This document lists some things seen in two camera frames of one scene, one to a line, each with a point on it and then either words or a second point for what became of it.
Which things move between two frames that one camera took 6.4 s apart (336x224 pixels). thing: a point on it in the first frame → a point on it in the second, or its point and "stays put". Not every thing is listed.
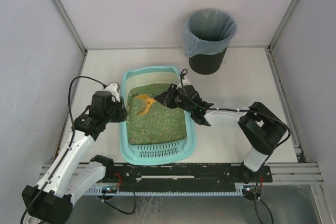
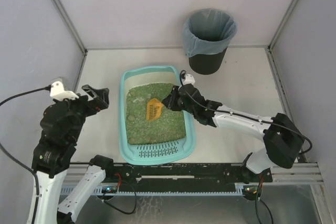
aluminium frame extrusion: x=295 y=173 stays put
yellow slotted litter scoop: x=141 y=104 → x=154 y=108
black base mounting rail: x=135 y=174 stays put
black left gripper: x=122 y=109 → x=92 y=102
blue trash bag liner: x=207 y=31 stays put
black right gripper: x=170 y=98 stays put
